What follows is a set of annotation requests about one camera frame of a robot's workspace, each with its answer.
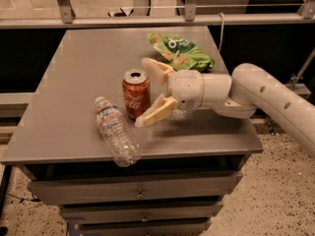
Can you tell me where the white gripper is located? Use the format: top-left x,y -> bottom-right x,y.
135,57 -> 203,128

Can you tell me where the red coke can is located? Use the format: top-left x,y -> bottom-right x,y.
122,69 -> 151,120

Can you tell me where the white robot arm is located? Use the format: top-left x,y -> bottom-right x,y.
135,58 -> 315,156

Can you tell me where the clear plastic water bottle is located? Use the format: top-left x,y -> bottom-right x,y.
94,96 -> 142,167

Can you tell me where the green chip bag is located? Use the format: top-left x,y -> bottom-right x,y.
148,32 -> 215,72

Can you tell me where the grey drawer cabinet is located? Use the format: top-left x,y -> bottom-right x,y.
2,29 -> 262,236

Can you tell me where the top grey drawer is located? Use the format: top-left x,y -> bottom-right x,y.
28,171 -> 242,205

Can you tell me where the grey drawer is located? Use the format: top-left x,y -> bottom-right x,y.
80,218 -> 211,236
28,171 -> 242,205
61,200 -> 222,224

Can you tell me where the bottom grey drawer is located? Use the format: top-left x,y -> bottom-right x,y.
80,218 -> 211,236

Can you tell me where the middle grey drawer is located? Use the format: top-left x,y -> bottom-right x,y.
61,200 -> 222,224

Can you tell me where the grey metal railing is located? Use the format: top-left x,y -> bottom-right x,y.
0,0 -> 315,29

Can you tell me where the white cable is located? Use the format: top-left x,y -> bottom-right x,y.
218,12 -> 226,53

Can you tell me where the black floor cable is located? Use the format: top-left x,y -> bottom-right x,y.
5,192 -> 42,205

